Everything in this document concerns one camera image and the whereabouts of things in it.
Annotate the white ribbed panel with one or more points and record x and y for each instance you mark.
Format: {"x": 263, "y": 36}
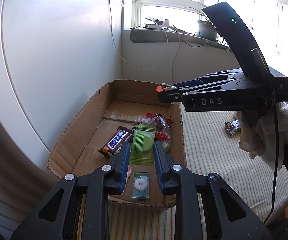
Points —
{"x": 9, "y": 180}

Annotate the white power adapter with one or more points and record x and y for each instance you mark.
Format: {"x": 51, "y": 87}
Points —
{"x": 165, "y": 23}

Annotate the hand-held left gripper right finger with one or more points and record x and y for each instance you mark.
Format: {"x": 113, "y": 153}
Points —
{"x": 159, "y": 165}

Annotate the dark chocolate bar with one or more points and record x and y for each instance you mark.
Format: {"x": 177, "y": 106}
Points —
{"x": 115, "y": 142}
{"x": 231, "y": 127}

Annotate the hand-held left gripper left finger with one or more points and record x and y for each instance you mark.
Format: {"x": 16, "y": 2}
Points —
{"x": 125, "y": 165}

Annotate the brown cardboard box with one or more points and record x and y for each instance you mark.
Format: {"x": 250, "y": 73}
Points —
{"x": 89, "y": 155}

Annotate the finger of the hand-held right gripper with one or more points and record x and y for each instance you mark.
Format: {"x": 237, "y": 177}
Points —
{"x": 196, "y": 80}
{"x": 169, "y": 97}

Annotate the small green candy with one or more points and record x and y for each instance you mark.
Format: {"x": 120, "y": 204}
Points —
{"x": 164, "y": 146}

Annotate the light green snack packet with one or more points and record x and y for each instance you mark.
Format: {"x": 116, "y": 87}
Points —
{"x": 142, "y": 142}

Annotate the white charger block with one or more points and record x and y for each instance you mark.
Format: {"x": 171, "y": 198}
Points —
{"x": 151, "y": 26}

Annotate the person's right hand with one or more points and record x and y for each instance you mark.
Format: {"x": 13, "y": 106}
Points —
{"x": 261, "y": 135}

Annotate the potted spider plant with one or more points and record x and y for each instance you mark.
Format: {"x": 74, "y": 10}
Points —
{"x": 206, "y": 31}

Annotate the white cabinet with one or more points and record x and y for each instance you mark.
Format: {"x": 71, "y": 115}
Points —
{"x": 46, "y": 55}

